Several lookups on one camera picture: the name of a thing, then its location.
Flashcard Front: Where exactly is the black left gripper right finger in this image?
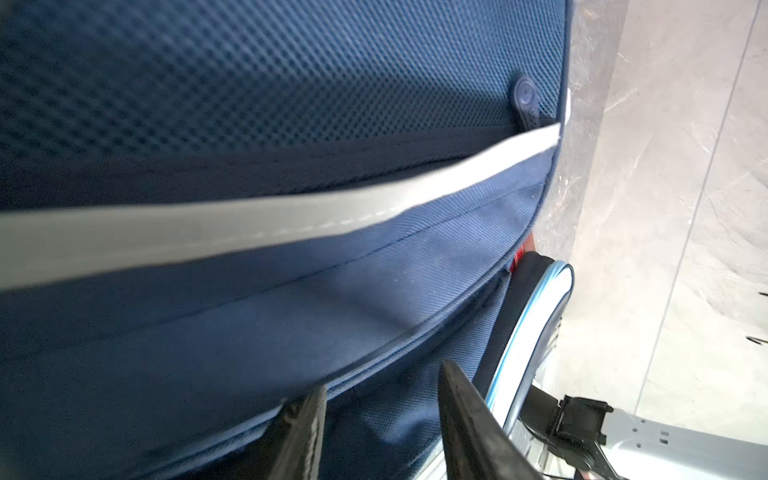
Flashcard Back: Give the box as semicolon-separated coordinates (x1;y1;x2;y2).
438;360;542;480

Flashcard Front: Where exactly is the navy blue student backpack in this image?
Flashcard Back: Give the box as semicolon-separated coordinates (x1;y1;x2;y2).
1;1;573;479

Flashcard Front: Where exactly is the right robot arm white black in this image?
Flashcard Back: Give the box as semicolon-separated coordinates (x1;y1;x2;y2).
438;360;767;479

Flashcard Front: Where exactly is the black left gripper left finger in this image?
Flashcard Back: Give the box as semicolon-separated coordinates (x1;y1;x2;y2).
239;386;327;479

